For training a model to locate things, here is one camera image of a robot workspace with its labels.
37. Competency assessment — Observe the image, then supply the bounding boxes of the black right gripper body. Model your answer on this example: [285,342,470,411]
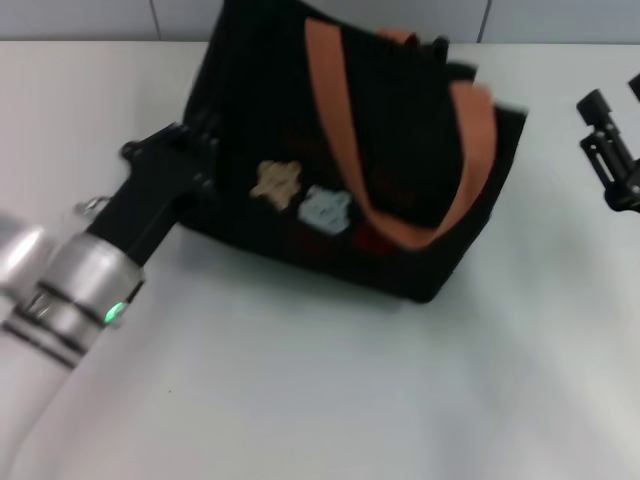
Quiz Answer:
[602,158,640,214]

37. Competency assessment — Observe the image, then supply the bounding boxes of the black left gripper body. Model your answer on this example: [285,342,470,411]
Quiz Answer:
[84,124,216,266]

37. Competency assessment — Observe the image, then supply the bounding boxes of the silver left gripper cable plug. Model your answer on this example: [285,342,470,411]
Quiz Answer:
[74,194,109,217]

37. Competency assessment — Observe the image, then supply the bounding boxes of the black food bag orange straps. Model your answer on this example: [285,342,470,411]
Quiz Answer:
[179,0,531,305]

